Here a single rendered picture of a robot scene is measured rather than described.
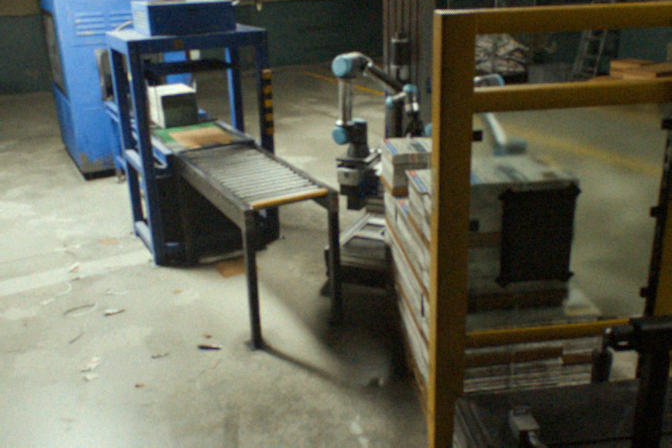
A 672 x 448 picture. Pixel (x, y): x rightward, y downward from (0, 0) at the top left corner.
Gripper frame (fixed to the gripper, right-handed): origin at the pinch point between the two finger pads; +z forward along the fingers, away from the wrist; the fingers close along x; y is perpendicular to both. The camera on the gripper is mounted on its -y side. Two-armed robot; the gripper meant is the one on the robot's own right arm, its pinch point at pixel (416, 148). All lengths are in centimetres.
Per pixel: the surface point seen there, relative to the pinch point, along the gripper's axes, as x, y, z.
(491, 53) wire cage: 290, -618, -295
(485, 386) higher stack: -12, 108, 116
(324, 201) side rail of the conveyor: -52, -12, 23
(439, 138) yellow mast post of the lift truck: -40, 187, 43
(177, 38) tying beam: -132, -64, -100
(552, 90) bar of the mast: -9, 192, 34
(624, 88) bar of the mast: 10, 192, 34
